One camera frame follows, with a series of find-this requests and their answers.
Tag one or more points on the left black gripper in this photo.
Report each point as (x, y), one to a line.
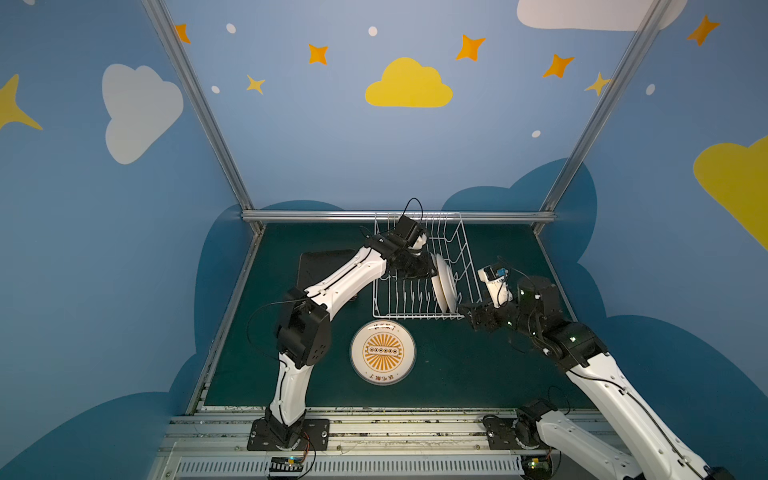
(422, 264)

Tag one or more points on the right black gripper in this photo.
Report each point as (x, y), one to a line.
(482, 315)

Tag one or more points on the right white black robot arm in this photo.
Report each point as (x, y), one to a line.
(651, 449)

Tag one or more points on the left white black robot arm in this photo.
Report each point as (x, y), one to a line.
(304, 327)

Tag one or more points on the right small circuit board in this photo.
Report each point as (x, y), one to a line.
(536, 468)

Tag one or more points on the small circuit board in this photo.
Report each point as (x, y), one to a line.
(285, 465)
(536, 468)

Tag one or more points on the left small circuit board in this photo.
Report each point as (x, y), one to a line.
(285, 465)

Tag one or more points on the white wire dish rack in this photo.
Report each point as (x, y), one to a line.
(400, 299)

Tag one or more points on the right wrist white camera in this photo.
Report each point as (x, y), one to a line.
(495, 278)

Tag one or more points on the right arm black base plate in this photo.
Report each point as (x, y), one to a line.
(511, 433)

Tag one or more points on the aluminium mounting rail base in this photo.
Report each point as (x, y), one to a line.
(359, 443)

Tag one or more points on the aluminium frame back bar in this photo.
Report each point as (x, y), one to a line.
(309, 216)

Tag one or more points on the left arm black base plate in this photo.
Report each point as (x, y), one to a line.
(314, 436)

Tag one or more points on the aluminium frame right post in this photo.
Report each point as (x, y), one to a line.
(647, 31)

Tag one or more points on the aluminium frame post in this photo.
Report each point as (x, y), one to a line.
(161, 20)
(647, 31)

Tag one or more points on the aluminium frame left post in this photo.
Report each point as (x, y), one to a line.
(161, 20)

